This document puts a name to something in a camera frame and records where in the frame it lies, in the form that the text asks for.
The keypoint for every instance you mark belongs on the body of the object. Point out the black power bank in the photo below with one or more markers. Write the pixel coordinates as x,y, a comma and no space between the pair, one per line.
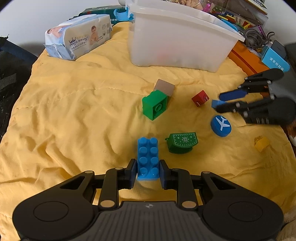
279,49

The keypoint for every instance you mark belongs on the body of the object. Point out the blue bin handle clip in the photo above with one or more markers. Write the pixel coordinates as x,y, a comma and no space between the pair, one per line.
122,15

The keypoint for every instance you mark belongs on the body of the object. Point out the person hand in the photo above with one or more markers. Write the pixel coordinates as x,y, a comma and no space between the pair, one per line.
291,132

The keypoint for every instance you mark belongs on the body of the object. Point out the clear box of toy blocks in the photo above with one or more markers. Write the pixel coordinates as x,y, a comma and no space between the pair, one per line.
243,13

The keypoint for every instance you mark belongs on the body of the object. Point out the orange box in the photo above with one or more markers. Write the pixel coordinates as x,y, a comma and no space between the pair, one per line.
249,62

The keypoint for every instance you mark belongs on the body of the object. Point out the dark green box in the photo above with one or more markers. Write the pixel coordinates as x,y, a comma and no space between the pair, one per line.
102,10

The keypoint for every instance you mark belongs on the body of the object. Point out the baby wipes pack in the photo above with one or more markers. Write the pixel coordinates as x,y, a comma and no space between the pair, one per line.
78,36

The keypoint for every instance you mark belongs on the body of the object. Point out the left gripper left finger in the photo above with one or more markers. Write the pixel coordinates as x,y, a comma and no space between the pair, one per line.
112,181

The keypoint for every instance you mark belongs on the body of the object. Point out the yellow cloth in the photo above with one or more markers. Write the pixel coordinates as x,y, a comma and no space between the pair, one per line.
86,114

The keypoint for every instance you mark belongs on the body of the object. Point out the dark blue bag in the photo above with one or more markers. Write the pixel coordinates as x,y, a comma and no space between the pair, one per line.
16,68

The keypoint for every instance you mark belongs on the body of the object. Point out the green bag shaped toy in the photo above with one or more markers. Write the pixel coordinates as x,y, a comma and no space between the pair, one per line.
181,143

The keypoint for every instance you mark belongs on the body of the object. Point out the translucent white plastic bin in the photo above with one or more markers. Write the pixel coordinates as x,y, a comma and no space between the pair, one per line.
169,34

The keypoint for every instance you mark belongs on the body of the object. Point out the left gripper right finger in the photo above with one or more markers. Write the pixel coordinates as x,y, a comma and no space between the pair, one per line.
183,183

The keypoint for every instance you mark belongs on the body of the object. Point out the red cube block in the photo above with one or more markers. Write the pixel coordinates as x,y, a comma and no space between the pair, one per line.
200,98

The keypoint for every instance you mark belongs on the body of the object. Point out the light blue box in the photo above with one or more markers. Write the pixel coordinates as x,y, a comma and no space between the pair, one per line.
272,60

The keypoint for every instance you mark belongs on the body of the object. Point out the blue round airplane block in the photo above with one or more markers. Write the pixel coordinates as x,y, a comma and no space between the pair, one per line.
221,126

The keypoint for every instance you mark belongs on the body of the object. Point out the yellow lego brick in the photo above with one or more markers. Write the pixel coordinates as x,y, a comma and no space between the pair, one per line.
261,143

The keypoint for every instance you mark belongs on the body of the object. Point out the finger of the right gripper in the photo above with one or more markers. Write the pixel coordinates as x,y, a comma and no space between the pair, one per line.
257,83
279,111

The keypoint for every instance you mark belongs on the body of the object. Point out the wooden cube block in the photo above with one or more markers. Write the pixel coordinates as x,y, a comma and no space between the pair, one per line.
165,87

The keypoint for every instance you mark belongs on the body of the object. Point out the blue lego brick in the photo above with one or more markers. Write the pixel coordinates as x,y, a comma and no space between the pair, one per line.
147,159

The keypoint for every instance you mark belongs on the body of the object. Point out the green lego brick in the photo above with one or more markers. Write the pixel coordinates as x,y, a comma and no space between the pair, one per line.
154,104

